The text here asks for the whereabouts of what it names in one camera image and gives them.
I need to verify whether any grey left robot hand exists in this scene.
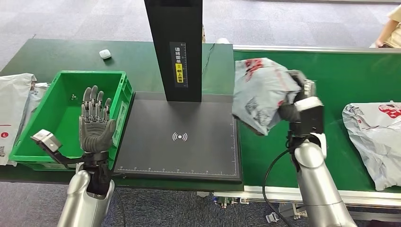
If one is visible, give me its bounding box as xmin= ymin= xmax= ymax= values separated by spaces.
xmin=78 ymin=85 xmax=117 ymax=154

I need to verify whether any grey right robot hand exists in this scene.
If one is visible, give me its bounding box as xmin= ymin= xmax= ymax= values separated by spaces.
xmin=278 ymin=70 xmax=317 ymax=123

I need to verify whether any grey package red print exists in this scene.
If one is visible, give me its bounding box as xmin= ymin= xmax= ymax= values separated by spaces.
xmin=341 ymin=102 xmax=401 ymax=192
xmin=232 ymin=57 xmax=302 ymax=136

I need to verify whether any green plastic basket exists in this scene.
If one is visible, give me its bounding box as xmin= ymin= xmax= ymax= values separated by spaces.
xmin=9 ymin=70 xmax=133 ymax=172

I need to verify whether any black weighing platform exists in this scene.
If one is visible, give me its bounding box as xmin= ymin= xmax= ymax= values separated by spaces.
xmin=113 ymin=91 xmax=244 ymax=184

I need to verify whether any grey flat package red print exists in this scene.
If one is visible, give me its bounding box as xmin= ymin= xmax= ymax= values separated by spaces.
xmin=341 ymin=102 xmax=401 ymax=192

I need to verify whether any grey mailer bag with label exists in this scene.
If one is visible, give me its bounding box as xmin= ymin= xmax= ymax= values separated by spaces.
xmin=18 ymin=82 xmax=51 ymax=135

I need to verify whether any white plastic mailer bag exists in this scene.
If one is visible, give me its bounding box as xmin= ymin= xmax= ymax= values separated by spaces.
xmin=0 ymin=73 xmax=37 ymax=166

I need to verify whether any dark green table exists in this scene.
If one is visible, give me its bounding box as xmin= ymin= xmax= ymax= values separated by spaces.
xmin=0 ymin=38 xmax=244 ymax=193

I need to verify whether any yellow column label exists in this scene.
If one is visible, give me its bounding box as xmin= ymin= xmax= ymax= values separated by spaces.
xmin=175 ymin=63 xmax=184 ymax=84

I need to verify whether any conveyor terminal block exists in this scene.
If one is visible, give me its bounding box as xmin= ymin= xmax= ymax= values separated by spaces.
xmin=214 ymin=195 xmax=250 ymax=210

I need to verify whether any person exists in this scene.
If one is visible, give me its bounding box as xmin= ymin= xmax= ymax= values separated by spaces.
xmin=375 ymin=4 xmax=401 ymax=49

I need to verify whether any black scanner column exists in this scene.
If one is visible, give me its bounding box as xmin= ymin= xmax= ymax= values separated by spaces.
xmin=144 ymin=0 xmax=204 ymax=103

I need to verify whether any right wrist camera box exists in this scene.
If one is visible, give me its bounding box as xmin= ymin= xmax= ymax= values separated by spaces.
xmin=289 ymin=96 xmax=325 ymax=136

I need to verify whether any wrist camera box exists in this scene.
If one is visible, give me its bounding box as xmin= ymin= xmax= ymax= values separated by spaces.
xmin=289 ymin=96 xmax=325 ymax=136
xmin=30 ymin=129 xmax=62 ymax=154

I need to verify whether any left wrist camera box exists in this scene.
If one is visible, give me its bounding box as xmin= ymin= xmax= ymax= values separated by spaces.
xmin=30 ymin=129 xmax=62 ymax=154

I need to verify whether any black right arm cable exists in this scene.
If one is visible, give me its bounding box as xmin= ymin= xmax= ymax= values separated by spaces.
xmin=262 ymin=147 xmax=294 ymax=227

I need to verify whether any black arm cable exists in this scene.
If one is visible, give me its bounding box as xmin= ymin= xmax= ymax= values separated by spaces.
xmin=262 ymin=147 xmax=294 ymax=227
xmin=113 ymin=187 xmax=127 ymax=227

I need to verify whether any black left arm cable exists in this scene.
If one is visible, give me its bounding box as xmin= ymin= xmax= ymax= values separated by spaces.
xmin=113 ymin=187 xmax=127 ymax=227

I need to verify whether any aluminium conveyor frame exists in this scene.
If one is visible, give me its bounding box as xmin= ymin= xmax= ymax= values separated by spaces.
xmin=213 ymin=45 xmax=401 ymax=221

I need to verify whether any thin black table cable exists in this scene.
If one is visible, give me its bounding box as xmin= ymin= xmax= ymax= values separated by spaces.
xmin=202 ymin=44 xmax=216 ymax=76

